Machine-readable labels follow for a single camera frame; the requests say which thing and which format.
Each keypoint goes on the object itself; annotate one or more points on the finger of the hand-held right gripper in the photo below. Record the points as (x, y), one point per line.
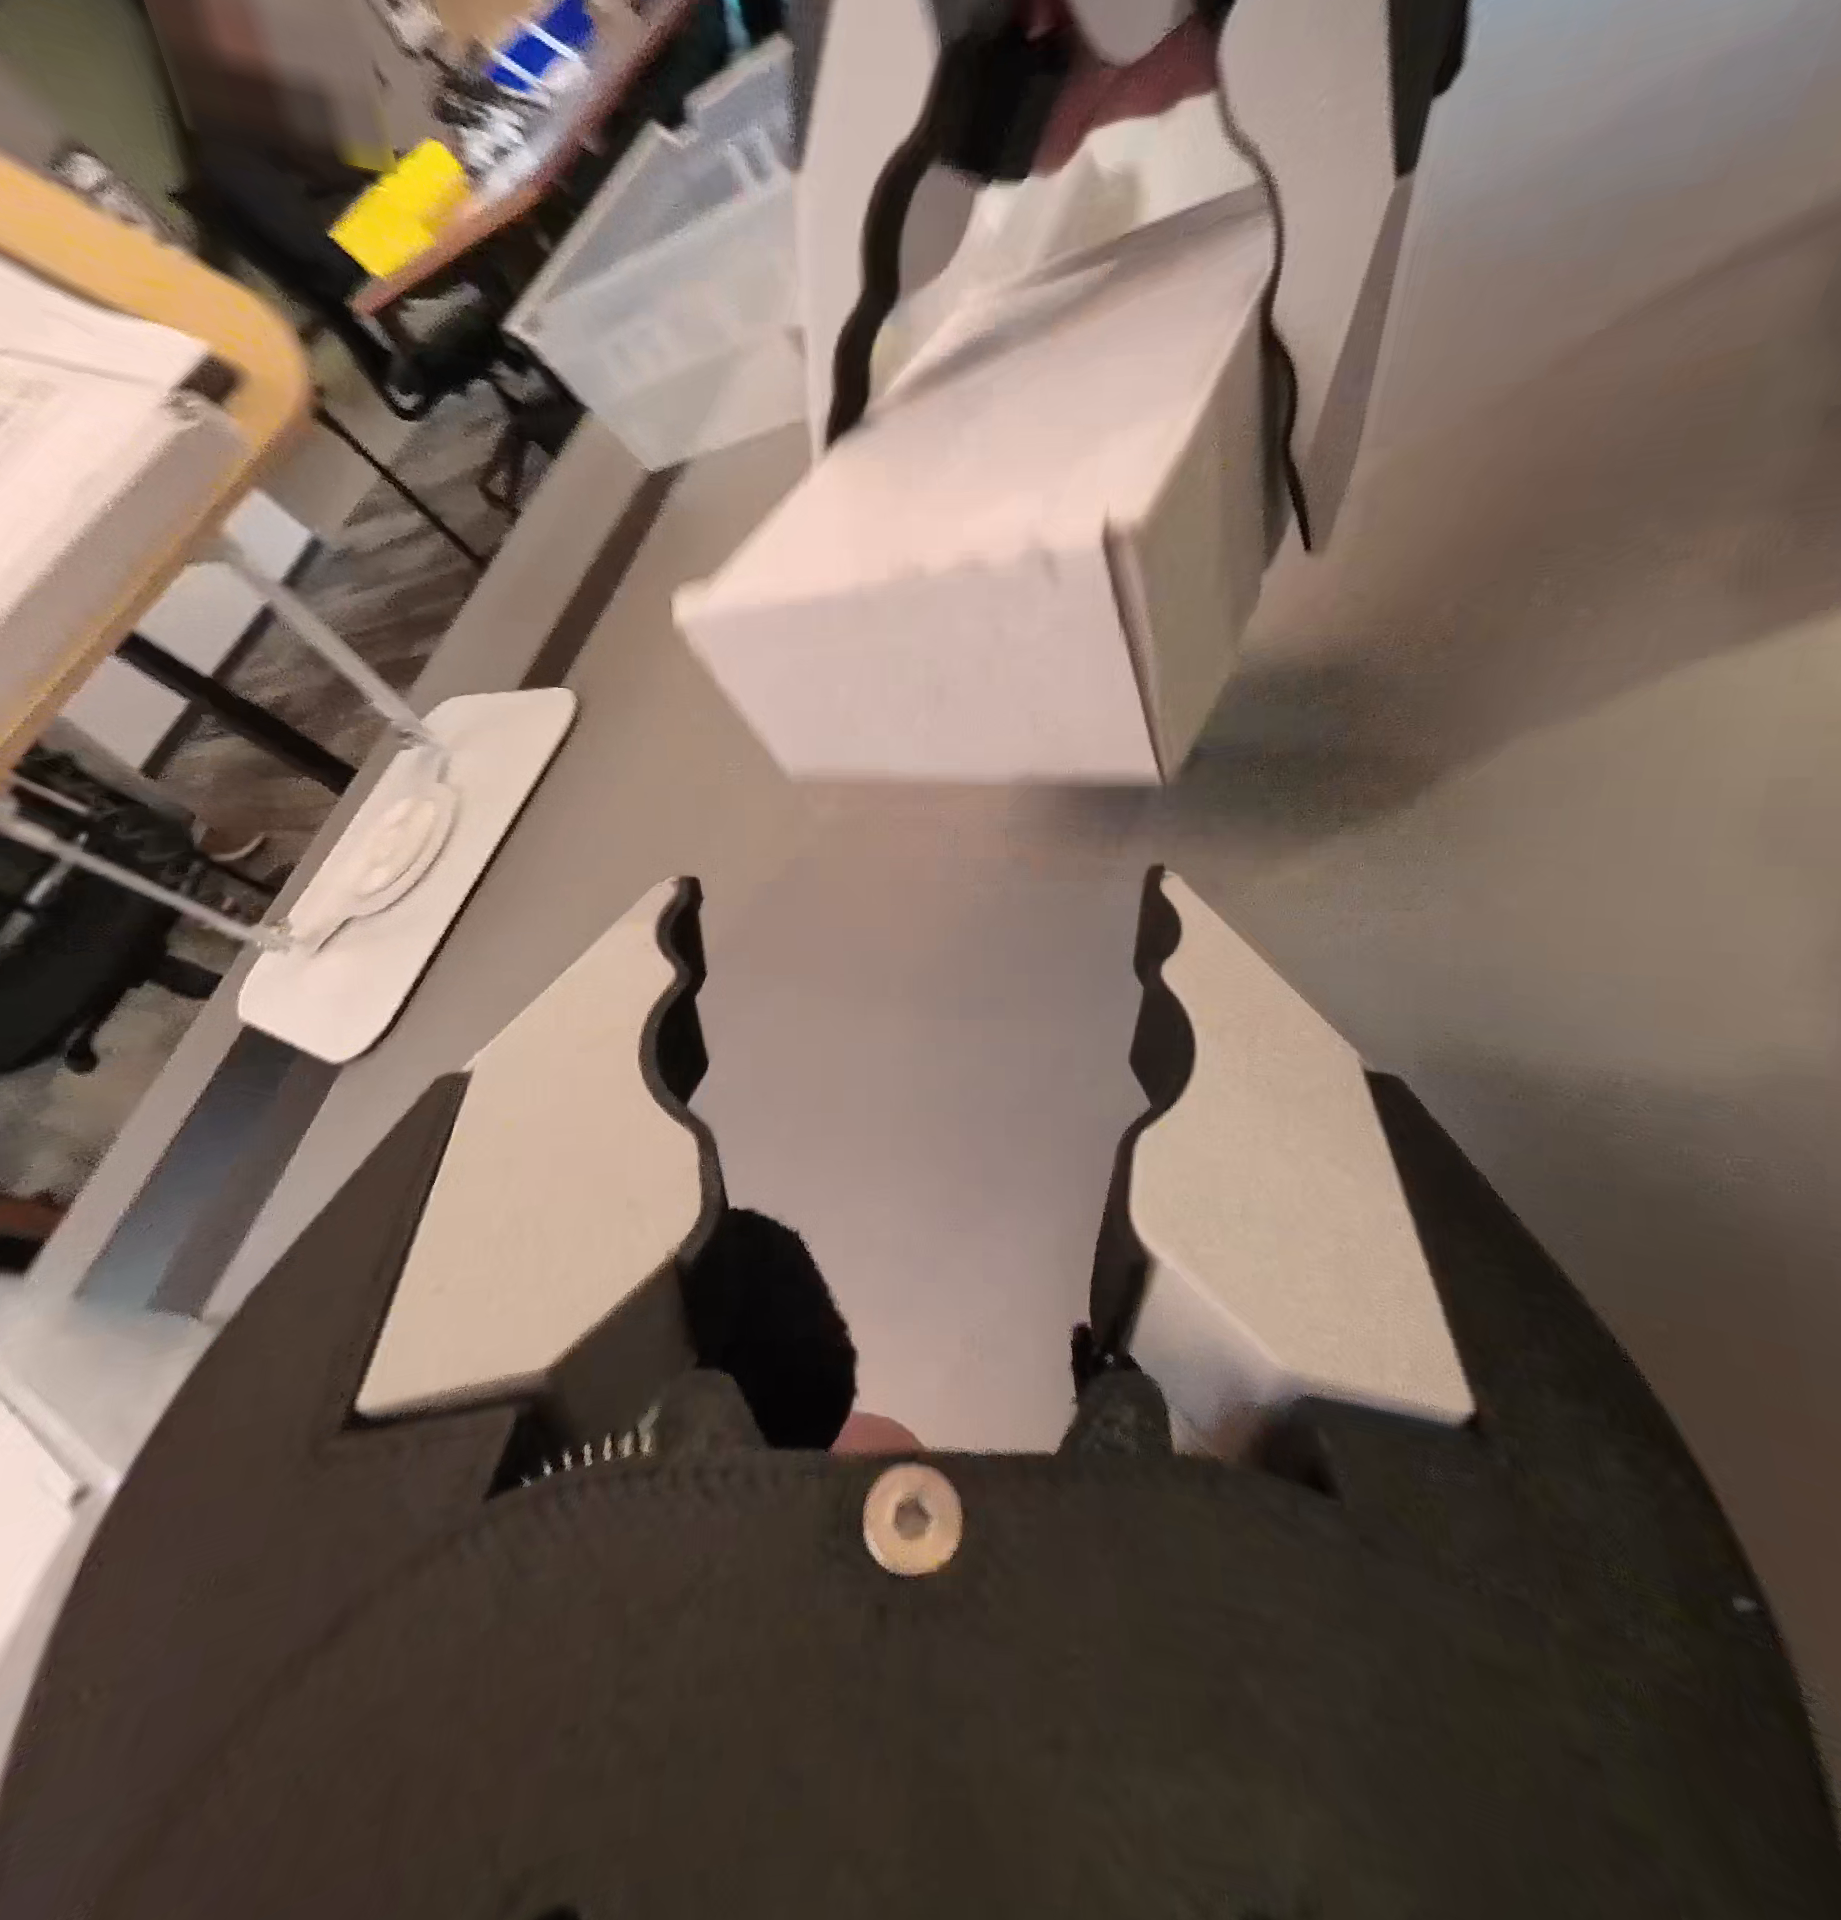
(861, 120)
(1334, 181)

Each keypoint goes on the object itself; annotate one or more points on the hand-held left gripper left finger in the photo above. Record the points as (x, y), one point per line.
(545, 1201)

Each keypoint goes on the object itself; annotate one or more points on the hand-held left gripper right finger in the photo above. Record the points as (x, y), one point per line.
(1296, 1215)

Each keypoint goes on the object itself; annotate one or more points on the white cardboard box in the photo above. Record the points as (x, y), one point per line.
(935, 645)

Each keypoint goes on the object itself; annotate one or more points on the person's right hand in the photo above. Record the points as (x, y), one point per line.
(1145, 96)

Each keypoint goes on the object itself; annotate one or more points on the clear plastic container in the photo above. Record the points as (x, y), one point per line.
(666, 271)

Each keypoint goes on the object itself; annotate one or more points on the yellow object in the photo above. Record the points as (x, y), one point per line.
(404, 202)

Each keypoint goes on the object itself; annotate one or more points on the black office chair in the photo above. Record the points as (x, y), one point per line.
(440, 345)

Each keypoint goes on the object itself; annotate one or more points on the black bag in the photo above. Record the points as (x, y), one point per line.
(49, 960)

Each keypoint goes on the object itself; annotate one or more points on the clear plastic bin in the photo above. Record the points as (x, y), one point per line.
(21, 1530)

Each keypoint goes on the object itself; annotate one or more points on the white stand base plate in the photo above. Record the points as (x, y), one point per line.
(455, 780)

